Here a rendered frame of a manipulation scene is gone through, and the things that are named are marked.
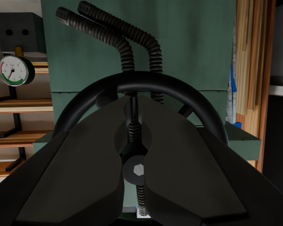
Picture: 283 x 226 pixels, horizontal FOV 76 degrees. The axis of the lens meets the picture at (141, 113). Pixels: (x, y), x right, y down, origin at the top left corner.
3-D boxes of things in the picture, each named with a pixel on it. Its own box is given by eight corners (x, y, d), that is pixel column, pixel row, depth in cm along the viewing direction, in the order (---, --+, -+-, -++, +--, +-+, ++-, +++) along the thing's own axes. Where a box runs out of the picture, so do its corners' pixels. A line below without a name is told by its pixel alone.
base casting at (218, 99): (230, 90, 45) (227, 125, 47) (180, 81, 101) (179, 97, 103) (48, 92, 45) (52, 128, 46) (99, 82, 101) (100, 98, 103)
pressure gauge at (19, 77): (24, 45, 36) (29, 86, 38) (35, 47, 40) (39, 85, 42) (-8, 45, 36) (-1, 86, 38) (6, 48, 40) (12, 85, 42)
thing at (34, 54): (31, 11, 37) (36, 51, 39) (58, 26, 49) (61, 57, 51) (-10, 11, 37) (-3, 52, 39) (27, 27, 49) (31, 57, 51)
